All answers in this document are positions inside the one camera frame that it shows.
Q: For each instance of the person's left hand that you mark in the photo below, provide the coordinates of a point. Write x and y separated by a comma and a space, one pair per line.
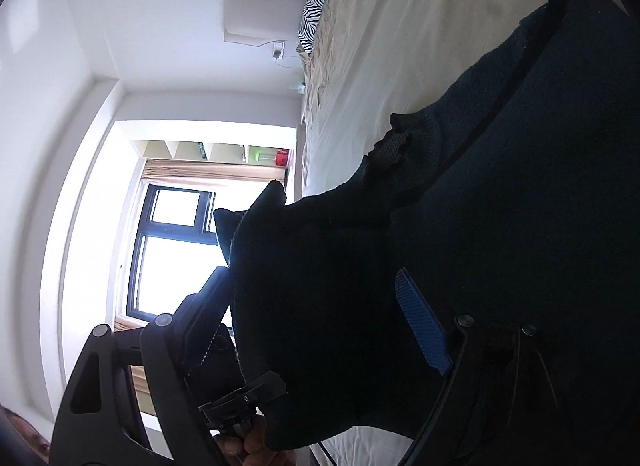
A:
260, 446

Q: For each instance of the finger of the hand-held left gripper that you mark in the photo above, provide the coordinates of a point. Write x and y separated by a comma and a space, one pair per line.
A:
245, 396
220, 361

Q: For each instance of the white wall shelf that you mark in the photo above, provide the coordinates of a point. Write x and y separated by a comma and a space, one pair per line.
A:
200, 149

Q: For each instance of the tan crumpled blanket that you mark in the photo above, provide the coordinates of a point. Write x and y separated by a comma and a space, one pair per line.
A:
322, 85

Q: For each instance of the black framed window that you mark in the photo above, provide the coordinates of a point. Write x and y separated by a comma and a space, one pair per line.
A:
145, 232

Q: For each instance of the bed with beige cover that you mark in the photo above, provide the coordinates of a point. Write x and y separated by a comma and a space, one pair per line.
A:
400, 20

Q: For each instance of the tan curtain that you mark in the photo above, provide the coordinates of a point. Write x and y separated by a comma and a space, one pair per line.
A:
210, 171

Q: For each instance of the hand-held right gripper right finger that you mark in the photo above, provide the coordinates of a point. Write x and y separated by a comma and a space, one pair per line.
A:
420, 321

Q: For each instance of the dark teal knit sweater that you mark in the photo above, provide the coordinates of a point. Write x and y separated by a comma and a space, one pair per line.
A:
500, 196

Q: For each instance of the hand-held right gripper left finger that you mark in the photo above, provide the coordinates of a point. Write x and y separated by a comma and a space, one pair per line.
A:
200, 316

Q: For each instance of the zebra print pillow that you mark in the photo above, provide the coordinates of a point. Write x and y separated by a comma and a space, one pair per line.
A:
317, 0

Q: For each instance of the red box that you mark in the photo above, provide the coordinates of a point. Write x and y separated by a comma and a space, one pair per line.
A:
282, 157

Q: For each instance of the white nightstand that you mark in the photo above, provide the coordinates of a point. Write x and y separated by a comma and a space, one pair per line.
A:
300, 160

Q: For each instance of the wall socket with charger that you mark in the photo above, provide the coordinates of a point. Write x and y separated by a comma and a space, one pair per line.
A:
278, 50

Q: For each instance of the green translucent container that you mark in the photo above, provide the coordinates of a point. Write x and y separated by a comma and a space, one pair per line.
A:
261, 155

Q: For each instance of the person's face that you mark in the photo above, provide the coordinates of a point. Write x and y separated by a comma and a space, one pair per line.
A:
22, 438

